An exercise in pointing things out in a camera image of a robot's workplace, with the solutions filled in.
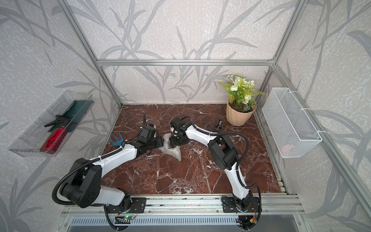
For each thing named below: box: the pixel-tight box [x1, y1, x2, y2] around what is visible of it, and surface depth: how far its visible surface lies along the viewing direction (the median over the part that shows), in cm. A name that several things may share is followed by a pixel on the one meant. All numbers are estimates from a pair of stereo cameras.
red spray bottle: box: [39, 125, 68, 155], surface depth 59 cm
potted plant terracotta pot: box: [226, 95, 257, 127], surface depth 98 cm
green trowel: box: [47, 100, 95, 133], surface depth 68 cm
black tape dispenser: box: [214, 118, 223, 132], surface depth 104 cm
